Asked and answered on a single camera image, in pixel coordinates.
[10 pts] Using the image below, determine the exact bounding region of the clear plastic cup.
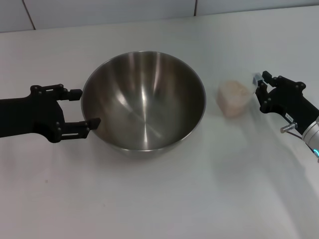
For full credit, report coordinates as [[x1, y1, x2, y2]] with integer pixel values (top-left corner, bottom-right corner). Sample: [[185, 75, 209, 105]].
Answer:
[[214, 72, 262, 118]]

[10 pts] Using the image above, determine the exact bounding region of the silver right wrist connector plug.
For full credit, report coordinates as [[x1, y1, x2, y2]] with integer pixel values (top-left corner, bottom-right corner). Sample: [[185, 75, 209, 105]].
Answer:
[[280, 122, 299, 133]]

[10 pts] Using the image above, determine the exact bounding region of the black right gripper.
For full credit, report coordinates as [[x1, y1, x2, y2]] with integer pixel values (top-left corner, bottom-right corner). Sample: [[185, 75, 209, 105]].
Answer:
[[252, 70, 319, 133]]

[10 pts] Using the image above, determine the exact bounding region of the stainless steel mixing bowl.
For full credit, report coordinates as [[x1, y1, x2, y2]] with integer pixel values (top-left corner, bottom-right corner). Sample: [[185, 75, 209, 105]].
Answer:
[[81, 51, 207, 158]]

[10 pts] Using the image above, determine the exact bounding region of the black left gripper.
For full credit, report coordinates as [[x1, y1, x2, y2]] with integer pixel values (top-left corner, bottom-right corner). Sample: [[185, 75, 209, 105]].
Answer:
[[0, 83, 102, 144]]

